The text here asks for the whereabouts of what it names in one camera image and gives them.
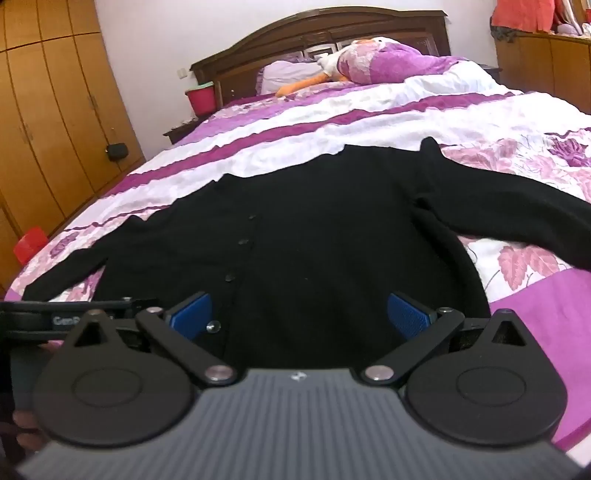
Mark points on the red plastic stool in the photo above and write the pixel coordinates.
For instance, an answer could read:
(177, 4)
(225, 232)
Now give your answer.
(30, 244)

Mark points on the lilac pillow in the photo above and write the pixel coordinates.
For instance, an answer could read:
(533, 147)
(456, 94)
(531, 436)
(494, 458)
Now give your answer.
(291, 74)

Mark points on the dark wooden headboard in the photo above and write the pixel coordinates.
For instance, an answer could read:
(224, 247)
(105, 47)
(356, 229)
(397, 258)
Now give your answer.
(277, 46)

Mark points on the dark wooden nightstand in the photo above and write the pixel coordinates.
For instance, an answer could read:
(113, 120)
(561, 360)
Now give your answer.
(180, 131)
(494, 71)

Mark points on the folded purple white quilt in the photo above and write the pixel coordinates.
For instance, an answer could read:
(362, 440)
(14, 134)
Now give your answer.
(392, 64)

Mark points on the small black pouch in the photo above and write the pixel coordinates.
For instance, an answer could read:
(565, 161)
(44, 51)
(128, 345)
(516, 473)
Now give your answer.
(117, 153)

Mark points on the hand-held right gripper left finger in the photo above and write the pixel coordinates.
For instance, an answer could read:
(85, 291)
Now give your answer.
(189, 314)

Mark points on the white orange plush duck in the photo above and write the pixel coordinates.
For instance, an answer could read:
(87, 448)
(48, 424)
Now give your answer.
(328, 63)

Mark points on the yellow wooden wardrobe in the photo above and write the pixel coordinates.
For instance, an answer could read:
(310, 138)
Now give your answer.
(46, 115)

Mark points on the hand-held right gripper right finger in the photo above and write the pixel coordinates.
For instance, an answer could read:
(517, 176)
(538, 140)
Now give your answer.
(408, 316)

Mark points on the red plastic bucket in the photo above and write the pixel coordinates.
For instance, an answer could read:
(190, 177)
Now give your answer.
(201, 101)

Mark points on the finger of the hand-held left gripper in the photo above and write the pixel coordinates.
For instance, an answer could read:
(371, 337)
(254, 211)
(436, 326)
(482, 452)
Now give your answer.
(143, 304)

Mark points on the person's left hand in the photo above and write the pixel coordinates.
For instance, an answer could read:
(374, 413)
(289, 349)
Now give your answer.
(25, 419)

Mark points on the yellow wooden cabinet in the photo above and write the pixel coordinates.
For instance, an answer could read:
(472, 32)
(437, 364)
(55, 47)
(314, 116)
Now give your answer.
(545, 64)

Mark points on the black buttoned cardigan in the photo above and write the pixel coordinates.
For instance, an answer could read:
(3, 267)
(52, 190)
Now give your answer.
(323, 230)

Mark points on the purple floral bedspread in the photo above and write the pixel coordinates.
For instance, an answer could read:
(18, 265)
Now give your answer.
(323, 110)

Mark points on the red cloth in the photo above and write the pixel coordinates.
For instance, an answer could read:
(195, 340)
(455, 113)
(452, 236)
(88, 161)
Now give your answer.
(521, 14)

